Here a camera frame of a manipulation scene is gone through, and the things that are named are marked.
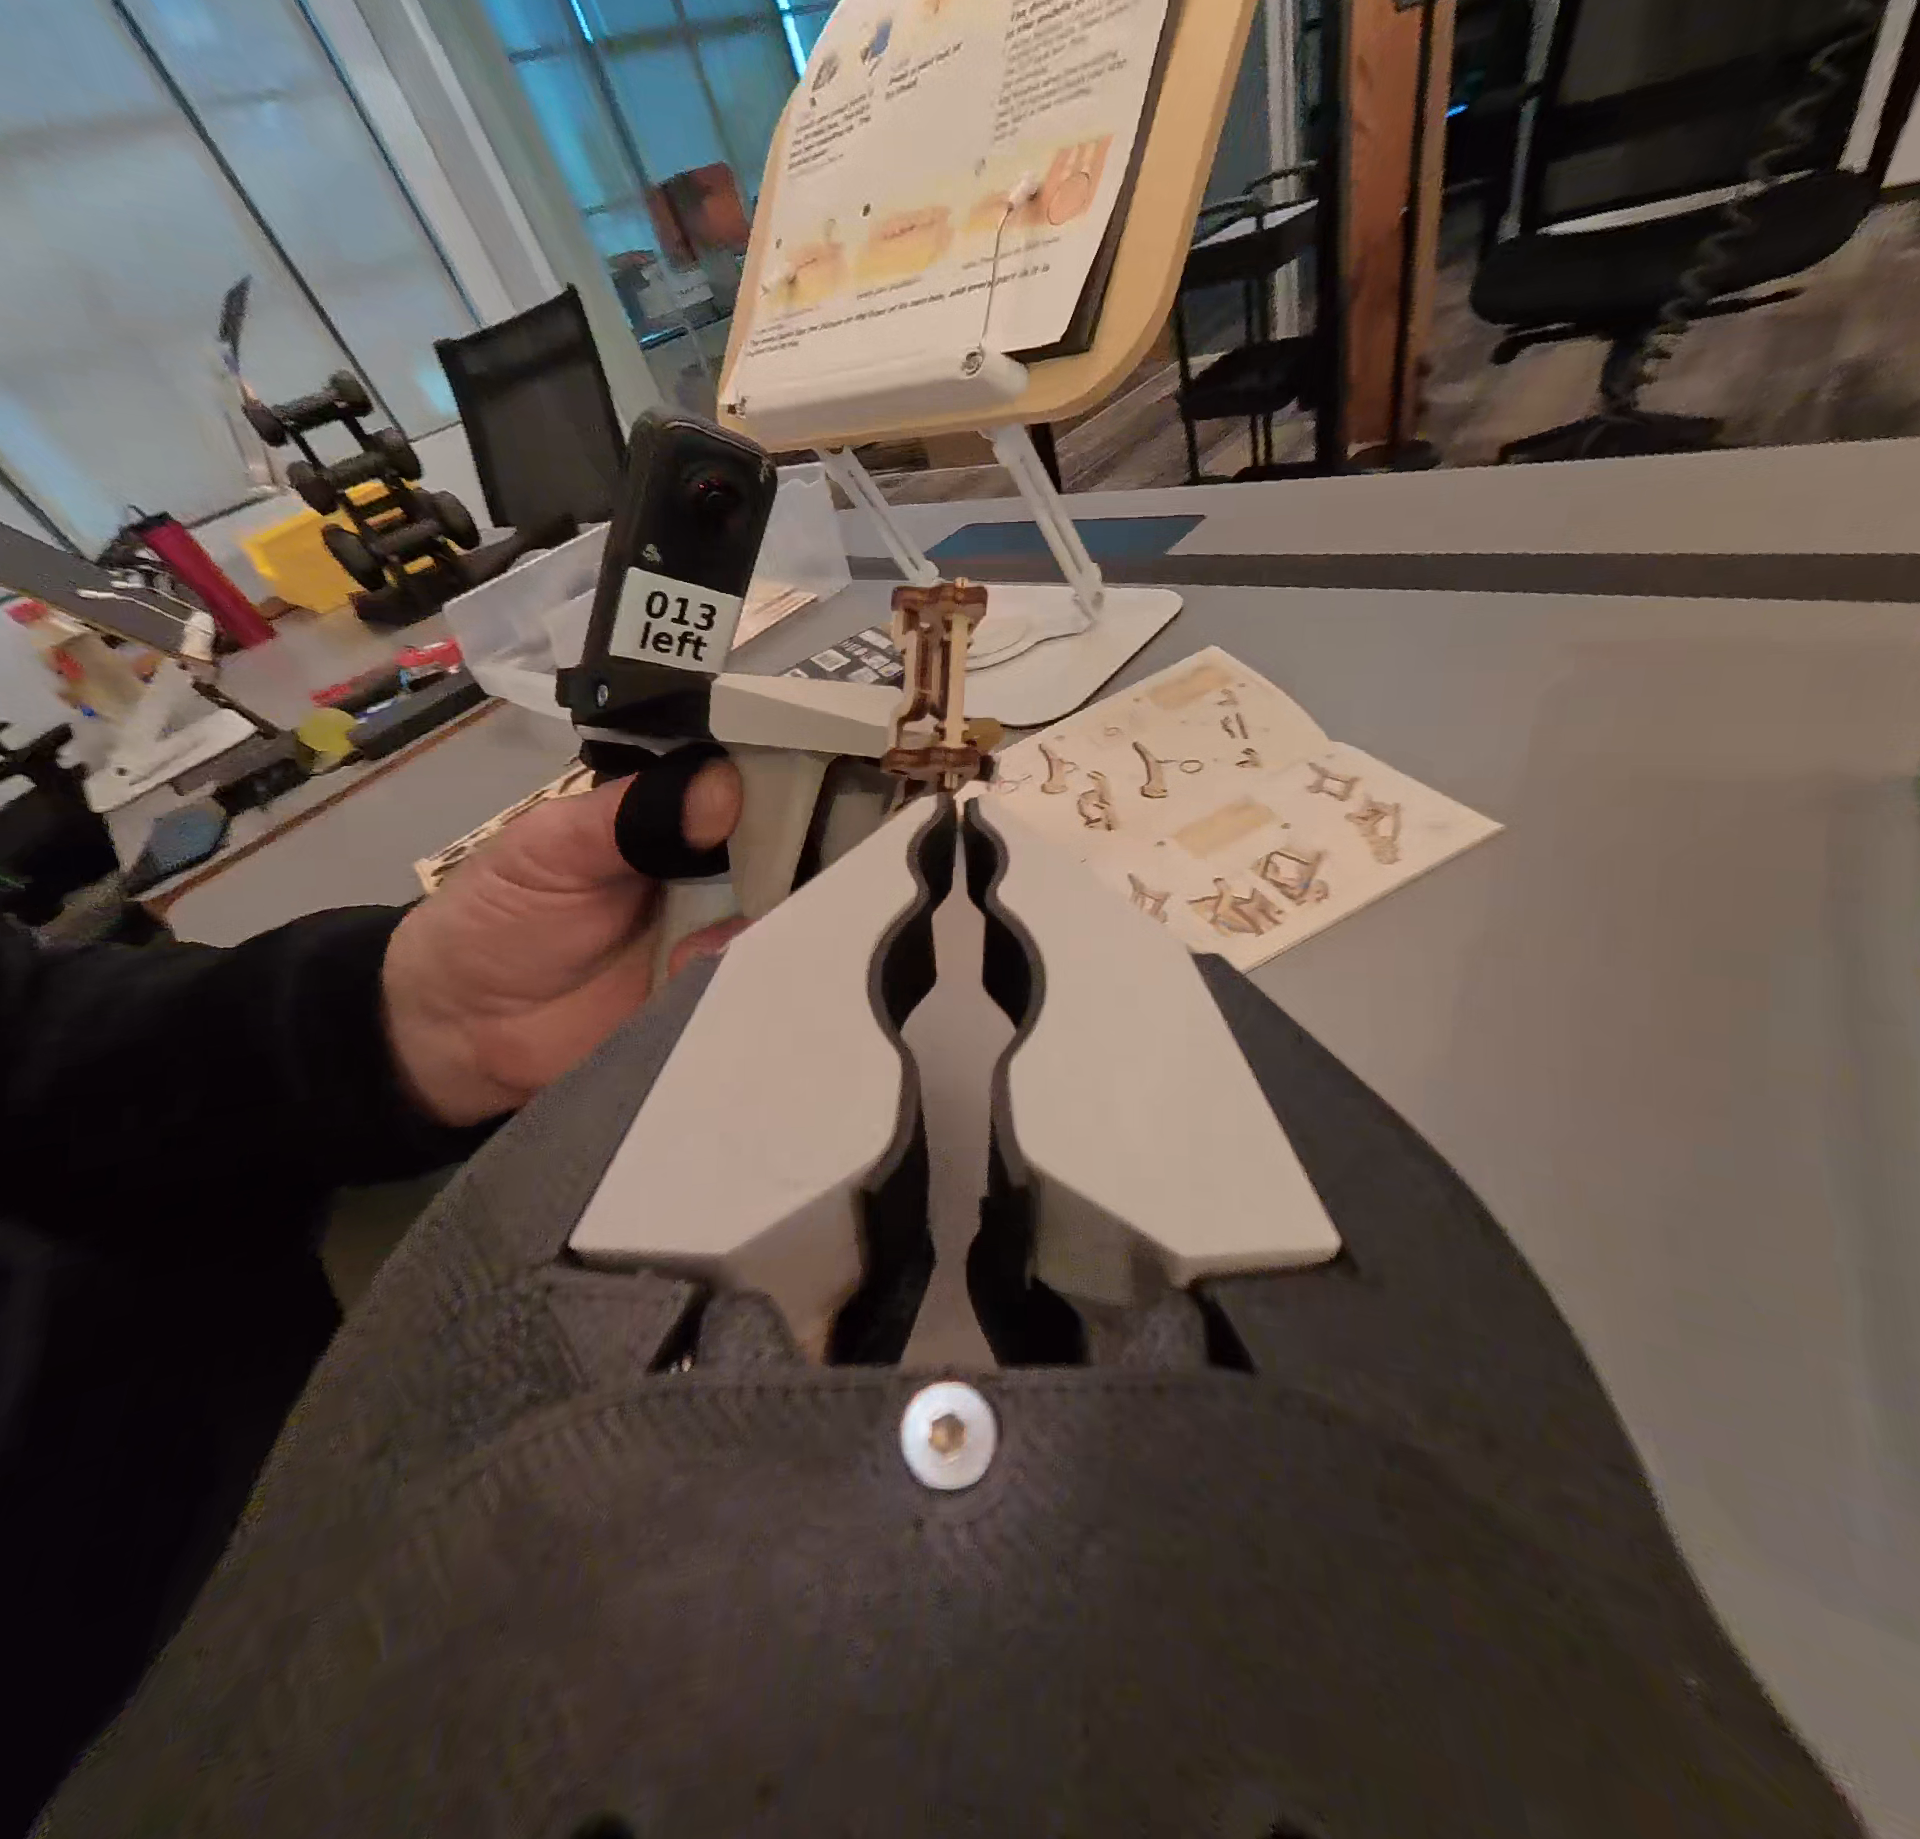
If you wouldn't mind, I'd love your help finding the small black mesh chair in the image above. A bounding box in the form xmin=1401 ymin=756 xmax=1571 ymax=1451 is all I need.
xmin=434 ymin=286 xmax=632 ymax=537

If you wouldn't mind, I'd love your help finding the red cylinder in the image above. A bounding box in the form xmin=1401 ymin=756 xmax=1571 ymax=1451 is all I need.
xmin=127 ymin=509 xmax=279 ymax=652

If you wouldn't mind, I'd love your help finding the laser-cut wooden kit sheet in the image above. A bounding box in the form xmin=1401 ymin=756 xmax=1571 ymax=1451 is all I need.
xmin=412 ymin=758 xmax=601 ymax=897

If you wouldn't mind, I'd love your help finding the person's left hand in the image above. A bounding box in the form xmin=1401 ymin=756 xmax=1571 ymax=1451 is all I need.
xmin=381 ymin=750 xmax=751 ymax=1127

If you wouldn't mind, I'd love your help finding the open instruction booklet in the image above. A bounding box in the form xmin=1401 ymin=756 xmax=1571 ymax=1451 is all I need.
xmin=982 ymin=645 xmax=1507 ymax=971

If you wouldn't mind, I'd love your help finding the wooden post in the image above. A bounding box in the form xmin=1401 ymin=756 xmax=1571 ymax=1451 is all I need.
xmin=1342 ymin=0 xmax=1456 ymax=460

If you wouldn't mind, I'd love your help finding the yellow bin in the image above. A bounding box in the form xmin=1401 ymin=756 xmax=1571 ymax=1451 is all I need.
xmin=244 ymin=509 xmax=363 ymax=617

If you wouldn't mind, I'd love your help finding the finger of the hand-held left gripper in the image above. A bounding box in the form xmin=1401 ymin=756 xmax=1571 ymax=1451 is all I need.
xmin=705 ymin=669 xmax=918 ymax=762

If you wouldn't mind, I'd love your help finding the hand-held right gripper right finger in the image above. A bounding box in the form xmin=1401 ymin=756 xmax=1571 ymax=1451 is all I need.
xmin=959 ymin=796 xmax=1344 ymax=1362

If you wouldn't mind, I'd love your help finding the black dumbbell rack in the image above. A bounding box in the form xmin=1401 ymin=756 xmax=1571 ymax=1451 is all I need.
xmin=239 ymin=368 xmax=483 ymax=628

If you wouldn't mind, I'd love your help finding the clear plastic storage box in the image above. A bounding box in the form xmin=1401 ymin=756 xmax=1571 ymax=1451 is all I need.
xmin=442 ymin=458 xmax=841 ymax=717

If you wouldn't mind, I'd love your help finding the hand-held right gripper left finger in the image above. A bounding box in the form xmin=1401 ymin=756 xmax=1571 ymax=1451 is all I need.
xmin=567 ymin=796 xmax=962 ymax=1368

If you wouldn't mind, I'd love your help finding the black office chair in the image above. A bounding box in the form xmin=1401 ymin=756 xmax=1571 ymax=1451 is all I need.
xmin=1470 ymin=0 xmax=1906 ymax=460

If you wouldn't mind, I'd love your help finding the dark cardboard kit box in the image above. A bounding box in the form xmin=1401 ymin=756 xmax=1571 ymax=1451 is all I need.
xmin=771 ymin=623 xmax=916 ymax=688

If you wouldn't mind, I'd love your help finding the black coiled cable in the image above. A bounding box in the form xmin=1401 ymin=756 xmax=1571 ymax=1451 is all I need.
xmin=1657 ymin=0 xmax=1898 ymax=372

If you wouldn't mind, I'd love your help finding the person's left forearm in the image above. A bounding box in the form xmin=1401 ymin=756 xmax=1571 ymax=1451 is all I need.
xmin=0 ymin=901 xmax=503 ymax=1571

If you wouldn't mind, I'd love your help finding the colour printed instruction manual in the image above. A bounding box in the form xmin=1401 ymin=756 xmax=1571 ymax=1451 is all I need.
xmin=727 ymin=0 xmax=1194 ymax=415

